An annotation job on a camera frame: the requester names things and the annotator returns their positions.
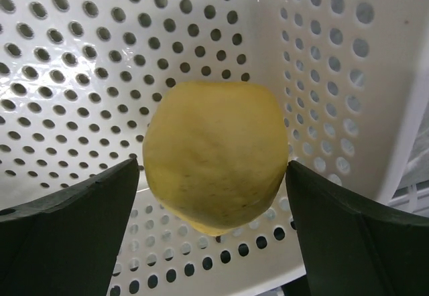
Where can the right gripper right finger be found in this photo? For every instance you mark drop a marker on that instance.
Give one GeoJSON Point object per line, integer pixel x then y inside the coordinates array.
{"type": "Point", "coordinates": [352, 245]}

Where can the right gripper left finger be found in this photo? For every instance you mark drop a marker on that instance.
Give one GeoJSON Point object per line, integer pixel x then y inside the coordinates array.
{"type": "Point", "coordinates": [66, 243]}

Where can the yellow lemon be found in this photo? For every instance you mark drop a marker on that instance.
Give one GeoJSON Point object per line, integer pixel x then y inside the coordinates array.
{"type": "Point", "coordinates": [215, 153]}

